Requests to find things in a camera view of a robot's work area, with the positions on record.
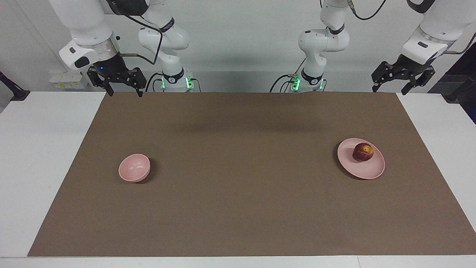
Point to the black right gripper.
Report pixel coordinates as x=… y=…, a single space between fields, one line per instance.
x=111 y=69

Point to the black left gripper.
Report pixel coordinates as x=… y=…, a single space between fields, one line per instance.
x=403 y=67

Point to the red apple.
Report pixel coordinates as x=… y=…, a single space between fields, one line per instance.
x=363 y=152

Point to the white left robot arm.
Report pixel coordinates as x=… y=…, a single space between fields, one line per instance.
x=319 y=41

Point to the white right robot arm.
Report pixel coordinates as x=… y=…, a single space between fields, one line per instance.
x=163 y=41

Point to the pink bowl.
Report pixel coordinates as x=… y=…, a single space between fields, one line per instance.
x=134 y=168

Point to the pink plate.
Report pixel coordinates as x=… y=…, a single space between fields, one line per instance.
x=366 y=169

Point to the black clamp stand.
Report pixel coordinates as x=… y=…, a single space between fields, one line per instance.
x=455 y=96
x=16 y=93

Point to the dark background furniture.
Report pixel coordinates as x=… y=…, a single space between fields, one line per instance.
x=463 y=67

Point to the brown table mat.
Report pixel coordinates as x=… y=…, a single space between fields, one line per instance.
x=238 y=186

